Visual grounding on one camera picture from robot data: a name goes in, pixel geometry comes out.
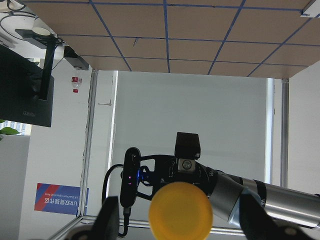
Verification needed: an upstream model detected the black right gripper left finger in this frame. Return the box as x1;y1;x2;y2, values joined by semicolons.
92;196;120;240

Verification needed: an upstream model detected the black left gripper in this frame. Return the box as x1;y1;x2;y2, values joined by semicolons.
139;132;218;201

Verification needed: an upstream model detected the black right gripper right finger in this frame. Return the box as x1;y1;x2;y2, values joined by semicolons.
239;194;312;240

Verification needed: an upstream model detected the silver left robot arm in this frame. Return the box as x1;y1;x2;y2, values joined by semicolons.
89;132;320;240

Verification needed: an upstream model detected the blue red sign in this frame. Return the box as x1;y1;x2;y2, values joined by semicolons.
34;183;81;216

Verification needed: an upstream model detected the red label plastic bottle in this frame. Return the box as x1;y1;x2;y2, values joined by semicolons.
71;68;83;94

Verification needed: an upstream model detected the black monitor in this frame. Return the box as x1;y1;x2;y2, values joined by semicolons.
0;45;55;128

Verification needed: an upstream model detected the white paper cup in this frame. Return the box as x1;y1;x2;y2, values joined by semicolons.
32;26;51;36

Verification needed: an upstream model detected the aluminium frame post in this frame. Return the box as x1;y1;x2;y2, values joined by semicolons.
77;69;99;217

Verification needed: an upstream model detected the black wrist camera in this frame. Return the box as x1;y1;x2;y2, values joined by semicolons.
120;147;141;208

